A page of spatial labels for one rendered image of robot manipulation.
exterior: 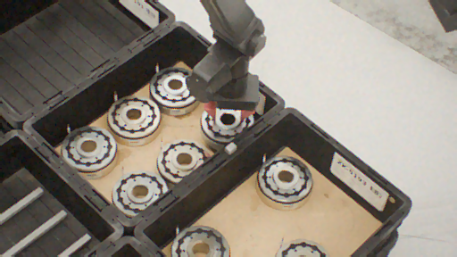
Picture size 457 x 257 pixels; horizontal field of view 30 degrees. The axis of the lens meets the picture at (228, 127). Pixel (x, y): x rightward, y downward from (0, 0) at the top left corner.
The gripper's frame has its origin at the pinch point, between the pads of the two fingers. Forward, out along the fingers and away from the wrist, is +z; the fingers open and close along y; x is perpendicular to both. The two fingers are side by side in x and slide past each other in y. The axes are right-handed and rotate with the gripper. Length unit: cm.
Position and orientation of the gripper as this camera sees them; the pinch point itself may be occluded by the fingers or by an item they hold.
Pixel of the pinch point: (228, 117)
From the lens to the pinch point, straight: 163.2
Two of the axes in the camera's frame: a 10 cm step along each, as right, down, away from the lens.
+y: 10.0, 0.6, 0.3
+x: 0.3, -8.0, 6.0
